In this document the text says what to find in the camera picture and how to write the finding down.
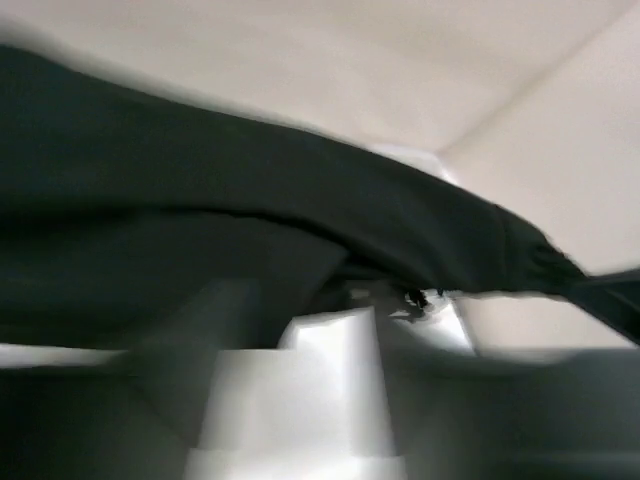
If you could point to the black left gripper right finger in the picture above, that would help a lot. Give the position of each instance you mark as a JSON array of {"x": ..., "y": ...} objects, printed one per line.
[{"x": 454, "y": 415}]

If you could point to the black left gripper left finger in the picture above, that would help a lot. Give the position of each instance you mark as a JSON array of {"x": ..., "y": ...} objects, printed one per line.
[{"x": 134, "y": 416}]

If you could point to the black shorts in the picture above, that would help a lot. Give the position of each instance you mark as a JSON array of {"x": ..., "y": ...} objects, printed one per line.
[{"x": 117, "y": 207}]

